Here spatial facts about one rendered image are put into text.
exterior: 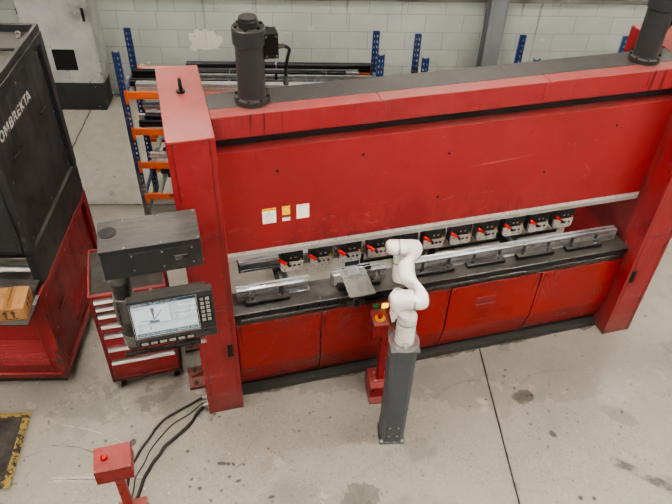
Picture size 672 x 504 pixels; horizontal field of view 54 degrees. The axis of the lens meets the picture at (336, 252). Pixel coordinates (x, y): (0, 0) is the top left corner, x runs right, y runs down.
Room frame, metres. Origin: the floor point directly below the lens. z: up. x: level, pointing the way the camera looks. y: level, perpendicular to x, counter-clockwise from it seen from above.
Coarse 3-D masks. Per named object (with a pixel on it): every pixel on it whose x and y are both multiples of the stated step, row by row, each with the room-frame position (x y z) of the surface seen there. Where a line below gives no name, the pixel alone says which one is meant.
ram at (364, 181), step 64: (384, 128) 3.44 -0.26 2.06; (448, 128) 3.49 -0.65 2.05; (512, 128) 3.61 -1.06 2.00; (576, 128) 3.75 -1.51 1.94; (640, 128) 3.89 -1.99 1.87; (256, 192) 3.16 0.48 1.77; (320, 192) 3.27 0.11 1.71; (384, 192) 3.39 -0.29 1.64; (448, 192) 3.51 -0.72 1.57; (512, 192) 3.65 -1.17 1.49; (576, 192) 3.79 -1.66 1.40; (256, 256) 3.15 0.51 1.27
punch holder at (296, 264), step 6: (288, 252) 3.21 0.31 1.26; (294, 252) 3.22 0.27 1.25; (300, 252) 3.23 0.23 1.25; (282, 258) 3.19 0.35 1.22; (288, 258) 3.21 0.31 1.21; (294, 258) 3.22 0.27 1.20; (282, 264) 3.19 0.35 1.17; (294, 264) 3.23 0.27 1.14; (300, 264) 3.22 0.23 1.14; (282, 270) 3.19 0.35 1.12; (288, 270) 3.20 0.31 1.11
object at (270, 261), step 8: (264, 256) 3.47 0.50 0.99; (272, 256) 3.47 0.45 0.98; (304, 256) 3.52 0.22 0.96; (336, 256) 3.59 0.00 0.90; (240, 264) 3.39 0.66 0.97; (248, 264) 3.40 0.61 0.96; (256, 264) 3.42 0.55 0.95; (264, 264) 3.44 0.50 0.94; (272, 264) 3.45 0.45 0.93; (240, 272) 3.39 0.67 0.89
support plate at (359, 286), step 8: (344, 272) 3.32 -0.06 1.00; (360, 272) 3.32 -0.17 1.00; (344, 280) 3.24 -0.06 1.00; (352, 280) 3.24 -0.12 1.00; (360, 280) 3.24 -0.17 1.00; (368, 280) 3.25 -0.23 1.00; (352, 288) 3.16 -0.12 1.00; (360, 288) 3.17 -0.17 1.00; (368, 288) 3.17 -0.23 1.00; (352, 296) 3.09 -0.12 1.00; (360, 296) 3.10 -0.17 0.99
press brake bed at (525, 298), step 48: (432, 288) 3.39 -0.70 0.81; (480, 288) 3.50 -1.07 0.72; (528, 288) 3.62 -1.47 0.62; (576, 288) 3.75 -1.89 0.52; (240, 336) 3.00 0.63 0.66; (288, 336) 3.09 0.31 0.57; (336, 336) 3.19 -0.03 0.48; (432, 336) 3.43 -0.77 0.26; (480, 336) 3.62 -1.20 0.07; (528, 336) 3.67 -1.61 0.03; (288, 384) 3.10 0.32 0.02
